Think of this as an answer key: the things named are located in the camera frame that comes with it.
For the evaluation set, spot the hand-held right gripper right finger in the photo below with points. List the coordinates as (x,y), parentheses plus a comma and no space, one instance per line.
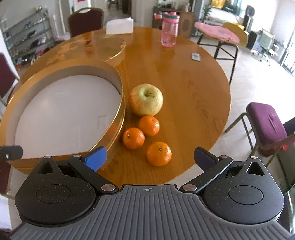
(204,159)

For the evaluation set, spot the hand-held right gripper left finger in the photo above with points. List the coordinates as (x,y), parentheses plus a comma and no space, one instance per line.
(95,159)

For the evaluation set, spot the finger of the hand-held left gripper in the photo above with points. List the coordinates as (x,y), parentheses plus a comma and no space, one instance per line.
(11,152)

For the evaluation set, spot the orange tangerine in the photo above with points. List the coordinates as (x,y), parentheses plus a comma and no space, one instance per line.
(149,125)
(159,153)
(133,138)

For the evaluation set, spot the round gold box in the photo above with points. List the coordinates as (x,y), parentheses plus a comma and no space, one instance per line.
(64,108)

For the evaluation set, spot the green apple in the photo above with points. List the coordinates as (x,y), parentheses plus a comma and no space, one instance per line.
(146,99)

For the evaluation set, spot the round wooden lazy susan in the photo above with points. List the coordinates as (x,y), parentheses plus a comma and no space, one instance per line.
(92,47)

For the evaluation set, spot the round wooden desktop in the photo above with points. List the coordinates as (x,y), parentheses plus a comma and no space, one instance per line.
(184,92)

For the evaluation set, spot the maroon banquet chair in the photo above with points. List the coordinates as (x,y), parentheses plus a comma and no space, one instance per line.
(7,76)
(4,177)
(85,22)

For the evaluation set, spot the purple cushioned chair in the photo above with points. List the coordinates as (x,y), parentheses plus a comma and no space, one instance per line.
(265,124)

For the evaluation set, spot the rows of shoes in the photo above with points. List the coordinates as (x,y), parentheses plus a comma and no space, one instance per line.
(32,42)

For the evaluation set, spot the metal shoe rack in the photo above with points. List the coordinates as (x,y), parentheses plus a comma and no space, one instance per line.
(27,39)

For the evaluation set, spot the chair with pink cloth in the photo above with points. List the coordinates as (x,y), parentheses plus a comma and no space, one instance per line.
(239,37)

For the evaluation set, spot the pink cloth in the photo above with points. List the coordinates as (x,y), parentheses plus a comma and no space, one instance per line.
(215,31)

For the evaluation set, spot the light office chair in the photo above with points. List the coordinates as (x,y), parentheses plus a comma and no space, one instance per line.
(266,42)

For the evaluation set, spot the pink water bottle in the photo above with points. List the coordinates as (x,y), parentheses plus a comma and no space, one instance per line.
(169,28)

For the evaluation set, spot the white tissue box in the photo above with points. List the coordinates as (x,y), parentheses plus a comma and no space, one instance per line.
(119,25)

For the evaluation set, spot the wooden cabinet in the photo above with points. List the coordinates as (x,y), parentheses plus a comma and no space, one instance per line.
(187,22)

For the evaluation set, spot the green potted plant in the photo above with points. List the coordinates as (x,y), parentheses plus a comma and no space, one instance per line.
(206,11)

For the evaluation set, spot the dark standing fan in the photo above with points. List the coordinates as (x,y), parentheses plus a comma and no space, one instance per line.
(249,17)

